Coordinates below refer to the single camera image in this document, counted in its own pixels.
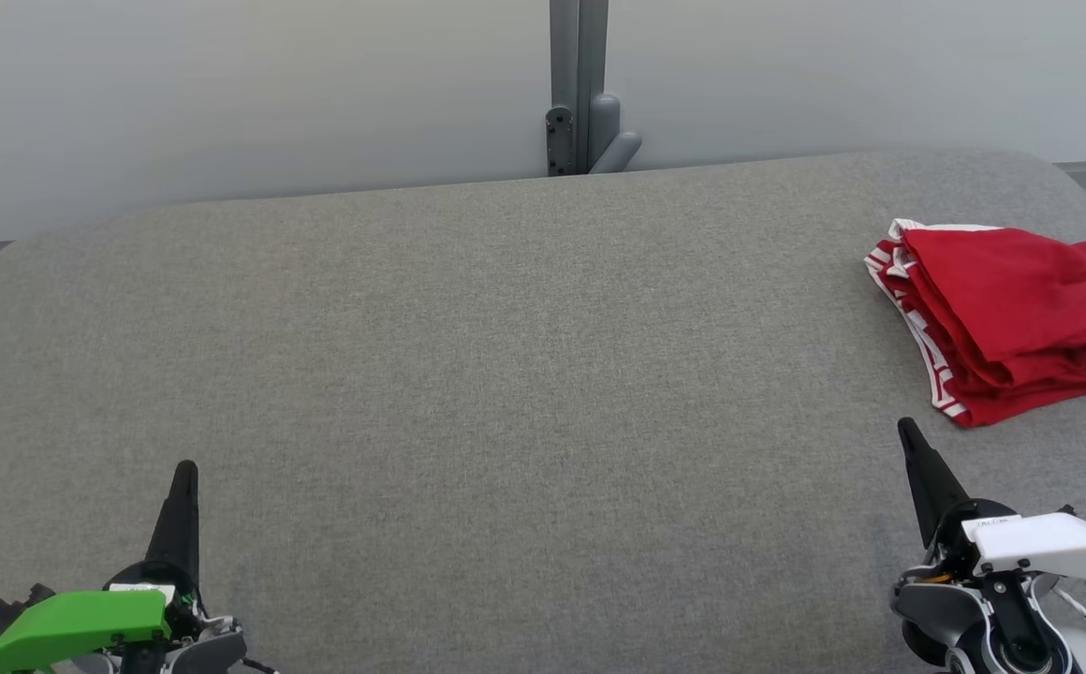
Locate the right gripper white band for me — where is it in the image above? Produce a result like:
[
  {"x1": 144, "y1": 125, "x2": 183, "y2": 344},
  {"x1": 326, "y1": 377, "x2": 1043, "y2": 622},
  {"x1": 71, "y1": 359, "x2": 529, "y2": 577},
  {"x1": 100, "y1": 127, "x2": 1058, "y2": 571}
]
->
[{"x1": 896, "y1": 418, "x2": 1086, "y2": 584}]

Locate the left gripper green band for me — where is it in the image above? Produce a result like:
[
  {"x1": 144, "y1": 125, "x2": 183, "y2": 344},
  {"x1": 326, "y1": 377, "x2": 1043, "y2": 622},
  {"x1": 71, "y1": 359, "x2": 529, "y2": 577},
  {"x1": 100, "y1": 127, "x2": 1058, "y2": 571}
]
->
[{"x1": 0, "y1": 459, "x2": 210, "y2": 674}]

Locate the grey fabric sofa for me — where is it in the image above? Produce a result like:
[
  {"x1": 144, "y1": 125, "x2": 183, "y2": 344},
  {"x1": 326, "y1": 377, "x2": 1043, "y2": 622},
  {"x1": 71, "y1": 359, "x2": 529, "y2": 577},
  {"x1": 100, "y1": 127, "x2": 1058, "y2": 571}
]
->
[{"x1": 0, "y1": 147, "x2": 1086, "y2": 674}]

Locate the grey partition foot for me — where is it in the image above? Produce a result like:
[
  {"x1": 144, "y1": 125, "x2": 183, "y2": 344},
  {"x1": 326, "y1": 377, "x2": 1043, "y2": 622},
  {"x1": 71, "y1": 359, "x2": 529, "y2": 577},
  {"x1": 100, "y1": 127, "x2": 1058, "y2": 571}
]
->
[{"x1": 588, "y1": 91, "x2": 644, "y2": 176}]

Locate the aluminium partition post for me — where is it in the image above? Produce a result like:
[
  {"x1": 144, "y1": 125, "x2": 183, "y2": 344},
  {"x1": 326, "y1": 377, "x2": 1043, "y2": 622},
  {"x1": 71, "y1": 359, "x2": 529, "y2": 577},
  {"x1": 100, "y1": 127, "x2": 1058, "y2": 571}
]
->
[{"x1": 545, "y1": 0, "x2": 610, "y2": 178}]

